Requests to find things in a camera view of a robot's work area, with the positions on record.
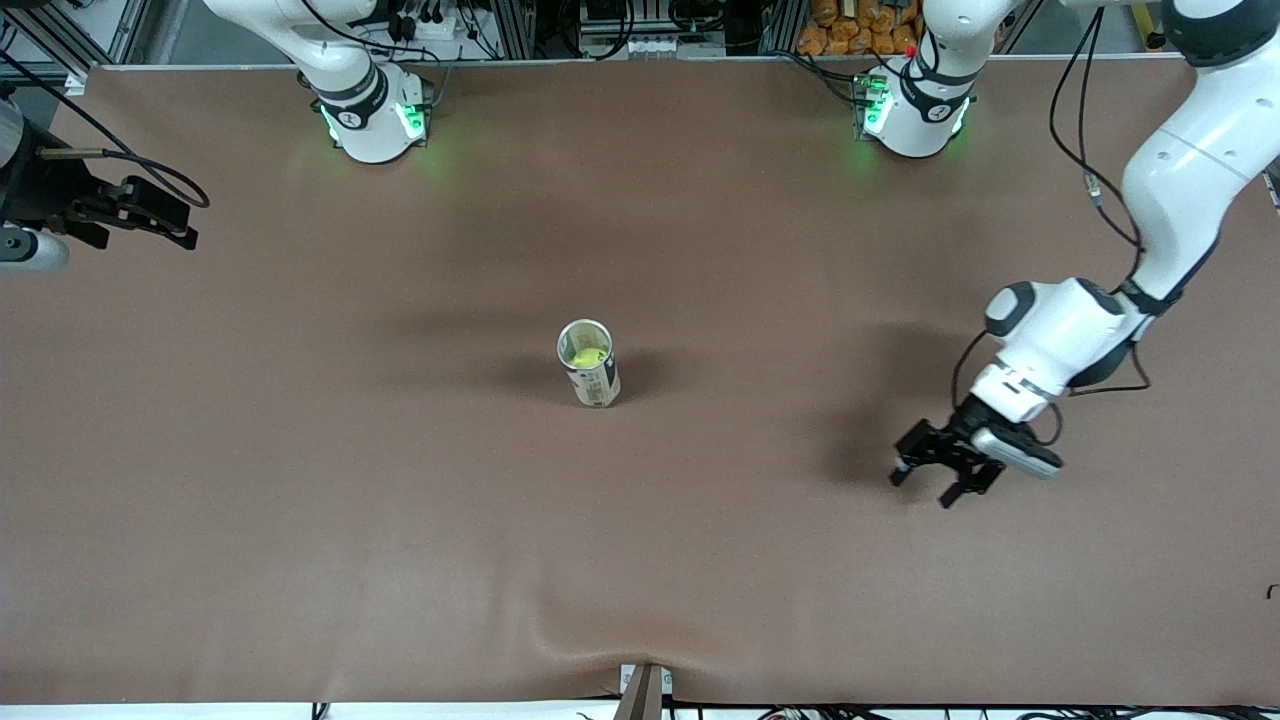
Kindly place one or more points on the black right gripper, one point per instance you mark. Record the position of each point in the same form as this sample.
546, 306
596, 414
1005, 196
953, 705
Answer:
40, 195

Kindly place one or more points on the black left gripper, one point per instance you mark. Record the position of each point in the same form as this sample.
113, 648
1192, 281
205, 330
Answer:
958, 430

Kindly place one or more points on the blue white tennis ball can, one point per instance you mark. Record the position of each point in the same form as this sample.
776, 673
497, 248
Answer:
597, 385

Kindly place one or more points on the yellow Roland Garros tennis ball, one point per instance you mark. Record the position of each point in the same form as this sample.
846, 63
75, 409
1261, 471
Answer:
588, 356

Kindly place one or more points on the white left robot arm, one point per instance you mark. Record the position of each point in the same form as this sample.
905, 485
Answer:
1180, 170

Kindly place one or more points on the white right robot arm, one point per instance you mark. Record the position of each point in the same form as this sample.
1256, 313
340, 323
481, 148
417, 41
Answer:
370, 130

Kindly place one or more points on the brown table mat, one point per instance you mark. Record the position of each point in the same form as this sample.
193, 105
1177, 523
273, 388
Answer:
640, 550

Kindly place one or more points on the white power strip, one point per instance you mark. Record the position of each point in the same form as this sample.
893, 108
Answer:
440, 28

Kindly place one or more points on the pile of orange objects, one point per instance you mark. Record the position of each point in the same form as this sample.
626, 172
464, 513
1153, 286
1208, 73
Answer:
850, 30

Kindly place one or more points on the yellow pole with black foot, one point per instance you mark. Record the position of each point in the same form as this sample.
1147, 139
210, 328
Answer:
1155, 40

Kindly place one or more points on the black electronics box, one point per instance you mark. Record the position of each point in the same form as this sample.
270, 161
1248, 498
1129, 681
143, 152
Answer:
650, 20

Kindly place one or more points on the aluminium frame profile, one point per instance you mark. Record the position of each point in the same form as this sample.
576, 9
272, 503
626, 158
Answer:
515, 30
785, 25
130, 30

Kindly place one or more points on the brown post with white bracket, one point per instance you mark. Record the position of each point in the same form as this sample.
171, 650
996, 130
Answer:
642, 698

